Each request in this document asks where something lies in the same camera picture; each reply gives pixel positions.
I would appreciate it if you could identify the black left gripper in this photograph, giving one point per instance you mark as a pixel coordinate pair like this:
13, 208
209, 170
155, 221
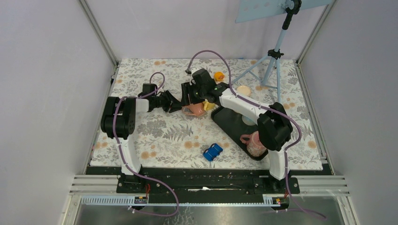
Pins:
175, 105

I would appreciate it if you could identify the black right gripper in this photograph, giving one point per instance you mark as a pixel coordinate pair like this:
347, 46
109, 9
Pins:
187, 88

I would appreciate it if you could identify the terracotta floral mug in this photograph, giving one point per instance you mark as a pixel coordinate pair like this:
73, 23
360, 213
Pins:
196, 110

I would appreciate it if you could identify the yellow ceramic mug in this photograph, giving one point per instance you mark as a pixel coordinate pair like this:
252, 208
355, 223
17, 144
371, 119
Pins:
207, 106

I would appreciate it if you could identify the large pink speckled mug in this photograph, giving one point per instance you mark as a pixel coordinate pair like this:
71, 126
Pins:
253, 144

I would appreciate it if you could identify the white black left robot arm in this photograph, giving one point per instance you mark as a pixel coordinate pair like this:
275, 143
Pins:
118, 121

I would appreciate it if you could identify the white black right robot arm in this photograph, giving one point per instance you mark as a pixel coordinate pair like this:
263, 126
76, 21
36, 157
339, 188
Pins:
272, 122

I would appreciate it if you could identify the beige patterned tall mug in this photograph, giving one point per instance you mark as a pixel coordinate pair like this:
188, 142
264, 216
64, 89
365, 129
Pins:
243, 90

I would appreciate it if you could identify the light blue mug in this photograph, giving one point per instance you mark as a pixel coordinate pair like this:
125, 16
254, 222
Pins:
248, 121

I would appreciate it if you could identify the floral patterned table mat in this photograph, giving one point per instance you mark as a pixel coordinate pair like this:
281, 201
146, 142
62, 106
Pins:
177, 140

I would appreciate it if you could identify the small orange toy cup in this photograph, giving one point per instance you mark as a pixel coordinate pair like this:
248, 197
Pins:
219, 76

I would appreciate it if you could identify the black plastic tray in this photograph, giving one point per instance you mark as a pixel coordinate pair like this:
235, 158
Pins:
231, 123

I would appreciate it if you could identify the blue toy car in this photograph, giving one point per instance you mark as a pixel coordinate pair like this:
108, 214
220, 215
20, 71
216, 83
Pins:
212, 152

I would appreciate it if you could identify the light blue tripod stand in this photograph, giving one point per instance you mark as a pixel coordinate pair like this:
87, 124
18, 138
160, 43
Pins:
274, 56

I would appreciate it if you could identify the light blue perforated board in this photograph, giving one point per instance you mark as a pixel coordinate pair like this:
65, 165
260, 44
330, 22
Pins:
256, 9

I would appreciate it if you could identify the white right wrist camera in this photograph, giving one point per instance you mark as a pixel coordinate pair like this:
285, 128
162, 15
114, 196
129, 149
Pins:
192, 70

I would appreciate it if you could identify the white slotted cable duct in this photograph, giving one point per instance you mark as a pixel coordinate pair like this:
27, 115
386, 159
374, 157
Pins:
142, 201

